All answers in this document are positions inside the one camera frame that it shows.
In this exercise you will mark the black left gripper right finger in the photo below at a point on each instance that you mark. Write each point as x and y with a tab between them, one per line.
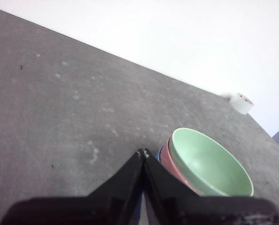
176	208

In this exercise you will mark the red ribbed bowl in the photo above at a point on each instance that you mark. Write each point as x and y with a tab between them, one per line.
171	161

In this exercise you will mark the white tape roll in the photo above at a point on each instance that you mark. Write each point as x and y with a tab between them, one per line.
240	103

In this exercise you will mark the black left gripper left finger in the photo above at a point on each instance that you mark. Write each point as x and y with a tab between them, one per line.
106	206

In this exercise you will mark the green ribbed bowl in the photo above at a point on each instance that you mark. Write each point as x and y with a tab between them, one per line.
207	164

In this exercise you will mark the blue ribbed bowl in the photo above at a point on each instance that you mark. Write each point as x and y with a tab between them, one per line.
159	153

